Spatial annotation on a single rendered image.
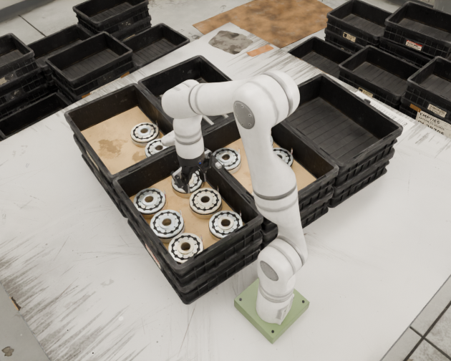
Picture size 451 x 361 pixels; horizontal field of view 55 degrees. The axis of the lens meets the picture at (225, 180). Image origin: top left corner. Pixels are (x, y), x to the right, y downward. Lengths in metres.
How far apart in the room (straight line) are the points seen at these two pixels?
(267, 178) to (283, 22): 3.15
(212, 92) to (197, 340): 0.74
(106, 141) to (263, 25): 2.45
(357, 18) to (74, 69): 1.88
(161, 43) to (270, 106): 2.30
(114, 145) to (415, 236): 1.10
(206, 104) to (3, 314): 1.74
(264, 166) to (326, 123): 0.89
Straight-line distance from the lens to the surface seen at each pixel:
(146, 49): 2.97
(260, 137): 0.77
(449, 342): 2.26
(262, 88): 0.76
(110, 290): 1.45
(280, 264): 1.01
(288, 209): 0.90
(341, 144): 1.62
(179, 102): 1.00
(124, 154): 1.61
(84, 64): 2.75
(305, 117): 1.71
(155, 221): 1.35
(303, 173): 1.50
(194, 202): 1.38
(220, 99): 0.90
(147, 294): 1.41
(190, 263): 1.18
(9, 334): 2.34
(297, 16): 4.02
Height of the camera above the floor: 1.94
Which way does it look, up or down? 49 degrees down
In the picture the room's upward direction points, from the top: 3 degrees counter-clockwise
